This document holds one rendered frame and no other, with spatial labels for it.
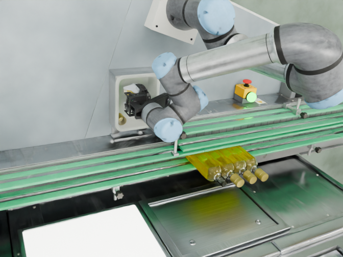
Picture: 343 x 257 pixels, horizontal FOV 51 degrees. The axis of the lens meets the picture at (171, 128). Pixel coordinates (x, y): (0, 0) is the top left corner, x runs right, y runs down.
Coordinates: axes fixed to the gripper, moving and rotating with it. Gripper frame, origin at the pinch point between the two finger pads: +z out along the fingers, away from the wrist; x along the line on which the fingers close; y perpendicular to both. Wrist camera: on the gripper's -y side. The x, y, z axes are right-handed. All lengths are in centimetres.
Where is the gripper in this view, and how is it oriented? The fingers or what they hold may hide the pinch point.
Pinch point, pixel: (133, 90)
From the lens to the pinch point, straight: 136.6
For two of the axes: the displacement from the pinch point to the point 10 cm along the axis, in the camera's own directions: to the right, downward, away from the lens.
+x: -0.6, 8.9, 4.6
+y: -8.9, 1.7, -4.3
